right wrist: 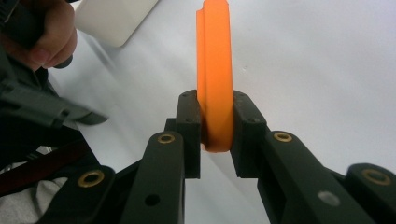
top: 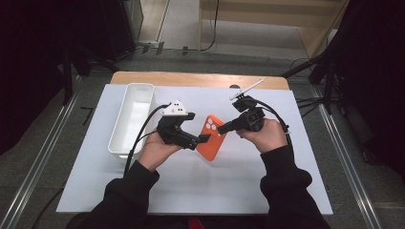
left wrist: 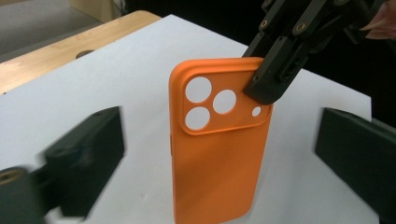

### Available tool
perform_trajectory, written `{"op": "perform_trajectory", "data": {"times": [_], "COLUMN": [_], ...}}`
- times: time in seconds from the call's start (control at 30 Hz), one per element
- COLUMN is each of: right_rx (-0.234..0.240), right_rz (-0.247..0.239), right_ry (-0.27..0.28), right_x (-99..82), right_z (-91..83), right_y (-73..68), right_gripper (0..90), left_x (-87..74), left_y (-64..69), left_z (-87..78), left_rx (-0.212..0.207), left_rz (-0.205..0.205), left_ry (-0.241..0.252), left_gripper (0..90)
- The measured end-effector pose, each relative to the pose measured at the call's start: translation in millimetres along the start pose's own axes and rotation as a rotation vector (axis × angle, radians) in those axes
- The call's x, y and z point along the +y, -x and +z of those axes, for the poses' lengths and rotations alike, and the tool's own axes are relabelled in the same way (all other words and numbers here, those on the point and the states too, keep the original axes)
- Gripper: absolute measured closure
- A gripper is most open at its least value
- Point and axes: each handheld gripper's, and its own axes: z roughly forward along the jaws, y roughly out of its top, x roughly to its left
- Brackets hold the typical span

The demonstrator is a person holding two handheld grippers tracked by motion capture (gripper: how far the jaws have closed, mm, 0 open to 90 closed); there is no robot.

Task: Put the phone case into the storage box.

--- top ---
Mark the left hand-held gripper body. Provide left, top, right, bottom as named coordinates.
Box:
left=157, top=99, right=200, bottom=151

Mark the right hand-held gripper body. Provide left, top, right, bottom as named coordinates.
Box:
left=229, top=78, right=266, bottom=133

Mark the orange phone case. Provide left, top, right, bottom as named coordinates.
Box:
left=195, top=114, right=227, bottom=162

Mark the white plastic storage box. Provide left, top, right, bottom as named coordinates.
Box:
left=107, top=82, right=156, bottom=160

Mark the person's right hand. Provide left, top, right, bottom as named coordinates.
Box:
left=236, top=117, right=289, bottom=155

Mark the person's left hand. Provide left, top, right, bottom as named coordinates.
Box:
left=138, top=130, right=184, bottom=173

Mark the wooden table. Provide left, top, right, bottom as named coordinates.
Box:
left=109, top=71, right=290, bottom=91

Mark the white board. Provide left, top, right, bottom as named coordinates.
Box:
left=55, top=83, right=334, bottom=217

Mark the black tripod stand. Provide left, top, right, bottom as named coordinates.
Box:
left=281, top=47, right=339, bottom=115

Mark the person's lap dark clothing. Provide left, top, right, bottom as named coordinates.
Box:
left=147, top=215, right=266, bottom=229

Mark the light wooden shelf unit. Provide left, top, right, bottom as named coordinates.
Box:
left=199, top=0, right=350, bottom=60

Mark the black metal stand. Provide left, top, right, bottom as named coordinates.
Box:
left=61, top=47, right=75, bottom=106

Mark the black curtain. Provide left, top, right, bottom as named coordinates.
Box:
left=330, top=0, right=405, bottom=182
left=0, top=0, right=70, bottom=156

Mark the right hand-held gripper black cable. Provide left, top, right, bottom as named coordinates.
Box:
left=254, top=98, right=292, bottom=147

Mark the hand-held gripper black cable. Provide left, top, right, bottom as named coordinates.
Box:
left=123, top=103, right=172, bottom=177
left=254, top=98, right=292, bottom=147

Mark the left hand-held gripper black cable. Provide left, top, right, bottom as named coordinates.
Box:
left=123, top=103, right=172, bottom=177

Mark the black hanging cable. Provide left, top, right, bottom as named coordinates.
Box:
left=159, top=0, right=221, bottom=53

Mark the metal floor rail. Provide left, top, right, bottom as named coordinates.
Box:
left=0, top=92, right=80, bottom=229
left=313, top=87, right=383, bottom=229

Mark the black floor cable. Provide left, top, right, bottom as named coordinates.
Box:
left=32, top=187, right=65, bottom=229

